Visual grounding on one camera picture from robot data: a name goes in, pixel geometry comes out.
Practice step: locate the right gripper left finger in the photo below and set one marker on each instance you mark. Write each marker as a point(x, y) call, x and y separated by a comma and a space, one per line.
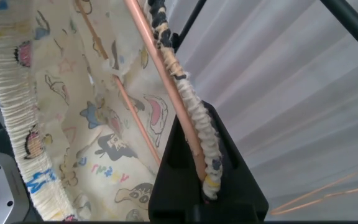
point(172, 186)

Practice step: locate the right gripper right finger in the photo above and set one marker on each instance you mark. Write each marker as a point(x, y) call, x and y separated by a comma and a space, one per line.
point(244, 193)

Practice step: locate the cream printed garment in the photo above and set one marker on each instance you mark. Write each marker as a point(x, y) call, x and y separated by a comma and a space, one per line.
point(104, 124)

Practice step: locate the black clothes rack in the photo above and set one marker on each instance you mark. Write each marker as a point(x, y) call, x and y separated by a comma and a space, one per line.
point(353, 23)

